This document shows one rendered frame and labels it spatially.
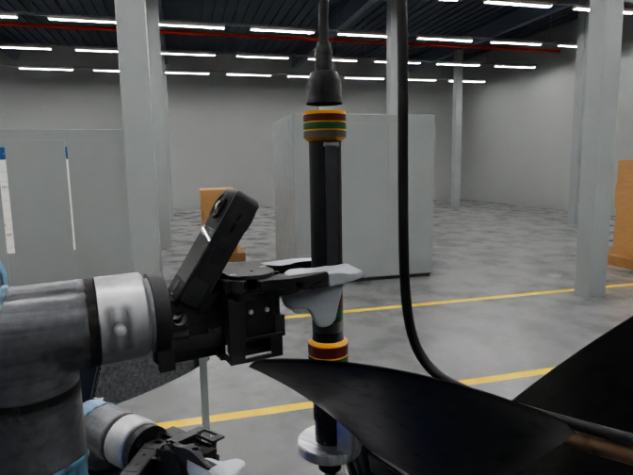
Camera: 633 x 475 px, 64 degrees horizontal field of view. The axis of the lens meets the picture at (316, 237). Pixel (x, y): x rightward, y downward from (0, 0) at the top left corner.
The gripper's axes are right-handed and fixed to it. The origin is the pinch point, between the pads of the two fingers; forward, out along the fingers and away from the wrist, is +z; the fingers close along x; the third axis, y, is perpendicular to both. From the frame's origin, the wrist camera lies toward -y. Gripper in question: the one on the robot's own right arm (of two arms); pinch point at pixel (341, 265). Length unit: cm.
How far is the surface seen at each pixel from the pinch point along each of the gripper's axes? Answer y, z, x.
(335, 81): -18.7, -1.2, 1.4
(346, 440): 17.9, -1.7, 3.5
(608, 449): 11.2, 9.0, 24.4
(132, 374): 82, 0, -187
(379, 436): 14.2, -2.0, 9.9
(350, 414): 11.0, -5.2, 10.2
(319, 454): 19.4, -4.2, 2.2
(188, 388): 149, 51, -306
